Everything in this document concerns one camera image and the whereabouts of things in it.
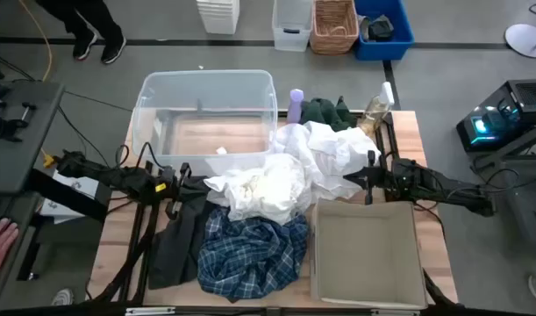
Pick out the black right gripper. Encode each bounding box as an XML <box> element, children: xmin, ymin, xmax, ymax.
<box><xmin>343</xmin><ymin>149</ymin><xmax>423</xmax><ymax>206</ymax></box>

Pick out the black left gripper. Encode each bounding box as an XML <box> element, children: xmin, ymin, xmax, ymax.
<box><xmin>153</xmin><ymin>162</ymin><xmax>208</xmax><ymax>220</ymax></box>

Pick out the white shirt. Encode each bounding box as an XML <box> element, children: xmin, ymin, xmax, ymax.
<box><xmin>274</xmin><ymin>120</ymin><xmax>382</xmax><ymax>205</ymax></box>

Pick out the dark grey garment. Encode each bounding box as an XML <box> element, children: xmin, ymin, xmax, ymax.
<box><xmin>147</xmin><ymin>175</ymin><xmax>217</xmax><ymax>291</ymax></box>

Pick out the cream white garment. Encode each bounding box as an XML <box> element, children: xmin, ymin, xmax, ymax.
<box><xmin>203</xmin><ymin>152</ymin><xmax>313</xmax><ymax>226</ymax></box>

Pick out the blue plaid flannel shirt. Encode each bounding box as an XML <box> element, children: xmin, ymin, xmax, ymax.
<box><xmin>197</xmin><ymin>205</ymin><xmax>311</xmax><ymax>304</ymax></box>

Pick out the large clear plastic bin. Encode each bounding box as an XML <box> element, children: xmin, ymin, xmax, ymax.
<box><xmin>131</xmin><ymin>68</ymin><xmax>279</xmax><ymax>176</ymax></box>

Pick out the clear bottle amber liquid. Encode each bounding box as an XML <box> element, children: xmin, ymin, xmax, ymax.
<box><xmin>356</xmin><ymin>81</ymin><xmax>396</xmax><ymax>138</ymax></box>

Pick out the beige fabric storage box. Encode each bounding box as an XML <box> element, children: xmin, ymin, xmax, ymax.
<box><xmin>310</xmin><ymin>197</ymin><xmax>429</xmax><ymax>311</ymax></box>

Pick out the dark green garment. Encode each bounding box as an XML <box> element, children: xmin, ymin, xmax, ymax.
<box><xmin>298</xmin><ymin>96</ymin><xmax>359</xmax><ymax>133</ymax></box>

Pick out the purple plastic bottle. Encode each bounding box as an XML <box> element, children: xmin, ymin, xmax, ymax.
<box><xmin>286</xmin><ymin>88</ymin><xmax>305</xmax><ymax>126</ymax></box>

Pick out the white cardboard box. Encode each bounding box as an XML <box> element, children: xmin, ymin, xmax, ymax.
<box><xmin>38</xmin><ymin>169</ymin><xmax>101</xmax><ymax>225</ymax></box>

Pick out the blue plastic bin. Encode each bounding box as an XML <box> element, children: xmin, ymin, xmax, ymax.
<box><xmin>353</xmin><ymin>0</ymin><xmax>416</xmax><ymax>62</ymax></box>

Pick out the dark cloth bundle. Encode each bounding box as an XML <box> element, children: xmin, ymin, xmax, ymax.
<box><xmin>366</xmin><ymin>14</ymin><xmax>396</xmax><ymax>43</ymax></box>

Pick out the brown wicker basket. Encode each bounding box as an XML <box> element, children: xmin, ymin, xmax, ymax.
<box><xmin>309</xmin><ymin>0</ymin><xmax>361</xmax><ymax>56</ymax></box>

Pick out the black computer with lights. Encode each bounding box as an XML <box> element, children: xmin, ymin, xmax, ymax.
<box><xmin>455</xmin><ymin>78</ymin><xmax>536</xmax><ymax>154</ymax></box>

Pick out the grey metal equipment stand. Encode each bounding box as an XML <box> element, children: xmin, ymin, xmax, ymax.
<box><xmin>468</xmin><ymin>120</ymin><xmax>536</xmax><ymax>247</ymax></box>

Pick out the small clear plastic bin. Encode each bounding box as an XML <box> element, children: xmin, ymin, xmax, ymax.
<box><xmin>271</xmin><ymin>0</ymin><xmax>315</xmax><ymax>54</ymax></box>

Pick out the stack of white bins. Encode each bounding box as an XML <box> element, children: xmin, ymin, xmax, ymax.
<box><xmin>196</xmin><ymin>0</ymin><xmax>241</xmax><ymax>36</ymax></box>

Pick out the dark grey side table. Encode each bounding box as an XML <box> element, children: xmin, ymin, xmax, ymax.
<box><xmin>0</xmin><ymin>79</ymin><xmax>67</xmax><ymax>197</ymax></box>

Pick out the person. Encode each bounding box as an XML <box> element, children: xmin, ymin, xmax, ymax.
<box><xmin>33</xmin><ymin>0</ymin><xmax>128</xmax><ymax>66</ymax></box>

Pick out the black clamp tool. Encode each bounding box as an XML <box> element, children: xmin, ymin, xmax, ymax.
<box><xmin>0</xmin><ymin>99</ymin><xmax>38</xmax><ymax>143</ymax></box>

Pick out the round white disc base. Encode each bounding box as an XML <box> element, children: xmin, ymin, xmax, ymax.
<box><xmin>504</xmin><ymin>23</ymin><xmax>536</xmax><ymax>60</ymax></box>

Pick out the black floor cable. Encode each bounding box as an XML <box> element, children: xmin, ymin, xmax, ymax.
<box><xmin>55</xmin><ymin>89</ymin><xmax>133</xmax><ymax>169</ymax></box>

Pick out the yellow cable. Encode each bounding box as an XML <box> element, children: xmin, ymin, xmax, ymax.
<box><xmin>18</xmin><ymin>0</ymin><xmax>54</xmax><ymax>83</ymax></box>

